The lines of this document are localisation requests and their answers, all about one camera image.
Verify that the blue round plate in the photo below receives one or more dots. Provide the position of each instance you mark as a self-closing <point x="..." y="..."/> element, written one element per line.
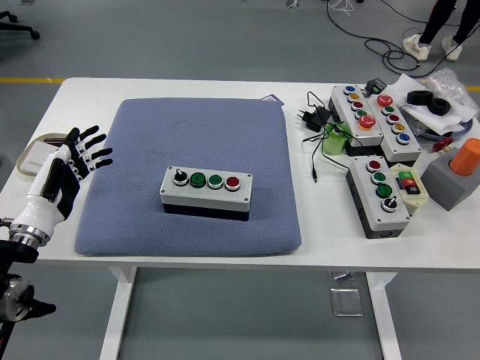
<point x="467" y="127"/>

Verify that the clear bubble wrap bag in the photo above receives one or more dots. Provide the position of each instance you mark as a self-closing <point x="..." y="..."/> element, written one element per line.
<point x="448" y="84"/>

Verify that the white foam sheet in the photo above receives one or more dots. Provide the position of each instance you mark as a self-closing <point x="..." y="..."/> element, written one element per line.
<point x="401" y="88"/>

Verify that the dark red small cylinder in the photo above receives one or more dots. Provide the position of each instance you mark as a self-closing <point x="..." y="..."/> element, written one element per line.
<point x="52" y="141"/>

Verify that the beige shallow tray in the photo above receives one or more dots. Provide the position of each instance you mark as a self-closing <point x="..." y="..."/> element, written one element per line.
<point x="30" y="149"/>

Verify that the silver floor socket plate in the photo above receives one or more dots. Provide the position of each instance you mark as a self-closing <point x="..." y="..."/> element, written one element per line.
<point x="347" y="302"/>
<point x="341" y="276"/>

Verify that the person with white shoes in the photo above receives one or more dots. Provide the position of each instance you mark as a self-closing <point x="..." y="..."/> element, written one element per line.
<point x="435" y="22"/>

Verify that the grey five-button control box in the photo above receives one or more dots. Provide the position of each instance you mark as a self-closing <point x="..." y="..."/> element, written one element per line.
<point x="345" y="95"/>
<point x="410" y="148"/>

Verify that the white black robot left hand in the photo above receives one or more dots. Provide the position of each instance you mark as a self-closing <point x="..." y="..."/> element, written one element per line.
<point x="37" y="210"/>

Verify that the grey four-button control box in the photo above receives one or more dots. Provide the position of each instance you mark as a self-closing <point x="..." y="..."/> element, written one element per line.
<point x="390" y="219"/>
<point x="206" y="197"/>

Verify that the black office chair base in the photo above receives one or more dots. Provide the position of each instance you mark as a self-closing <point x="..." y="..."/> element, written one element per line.
<point x="22" y="28"/>

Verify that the blue-grey fabric mat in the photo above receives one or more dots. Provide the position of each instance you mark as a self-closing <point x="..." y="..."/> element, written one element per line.
<point x="206" y="131"/>

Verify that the green cylinder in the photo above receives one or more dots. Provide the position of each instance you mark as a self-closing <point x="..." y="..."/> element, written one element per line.
<point x="333" y="144"/>

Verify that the black power adapter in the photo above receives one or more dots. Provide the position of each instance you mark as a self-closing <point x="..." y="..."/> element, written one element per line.
<point x="313" y="118"/>

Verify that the cream three-button switch box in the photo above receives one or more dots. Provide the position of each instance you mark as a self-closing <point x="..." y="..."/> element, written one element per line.
<point x="420" y="197"/>

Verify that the orange cylinder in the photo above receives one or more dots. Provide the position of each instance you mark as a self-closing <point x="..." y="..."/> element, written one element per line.
<point x="467" y="157"/>

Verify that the white table leg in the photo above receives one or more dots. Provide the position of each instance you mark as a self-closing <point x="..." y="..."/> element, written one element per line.
<point x="116" y="318"/>
<point x="386" y="326"/>

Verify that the black terminal module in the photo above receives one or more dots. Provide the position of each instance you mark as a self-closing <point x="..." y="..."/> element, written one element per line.
<point x="375" y="86"/>

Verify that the grey block holder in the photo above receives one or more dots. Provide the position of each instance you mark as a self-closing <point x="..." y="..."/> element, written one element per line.
<point x="446" y="183"/>

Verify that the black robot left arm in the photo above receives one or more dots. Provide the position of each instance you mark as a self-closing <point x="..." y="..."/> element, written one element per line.
<point x="18" y="251"/>

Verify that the white wall switch plate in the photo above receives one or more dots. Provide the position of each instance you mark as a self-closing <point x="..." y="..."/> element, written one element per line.
<point x="33" y="157"/>

